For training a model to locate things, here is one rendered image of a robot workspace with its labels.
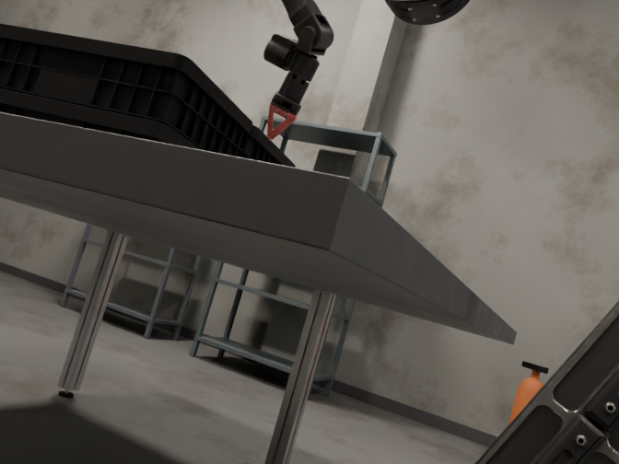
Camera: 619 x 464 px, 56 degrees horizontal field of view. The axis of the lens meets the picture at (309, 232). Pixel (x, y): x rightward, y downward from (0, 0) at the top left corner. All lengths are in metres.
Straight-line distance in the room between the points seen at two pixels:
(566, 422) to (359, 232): 0.34
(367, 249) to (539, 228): 3.96
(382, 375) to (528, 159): 1.86
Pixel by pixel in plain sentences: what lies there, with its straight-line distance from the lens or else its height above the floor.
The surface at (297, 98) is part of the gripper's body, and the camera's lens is 1.37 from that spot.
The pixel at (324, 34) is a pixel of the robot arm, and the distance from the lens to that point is 1.35.
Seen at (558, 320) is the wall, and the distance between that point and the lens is 4.21.
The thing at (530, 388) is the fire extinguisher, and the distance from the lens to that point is 3.31.
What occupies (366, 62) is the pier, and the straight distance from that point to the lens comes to 4.64.
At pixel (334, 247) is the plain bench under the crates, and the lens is 0.30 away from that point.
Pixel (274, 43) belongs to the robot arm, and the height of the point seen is 1.17.
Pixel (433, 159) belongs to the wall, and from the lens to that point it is 4.51.
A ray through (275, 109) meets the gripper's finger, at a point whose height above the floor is 1.01.
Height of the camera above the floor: 0.64
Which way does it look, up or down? 6 degrees up
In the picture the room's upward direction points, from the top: 16 degrees clockwise
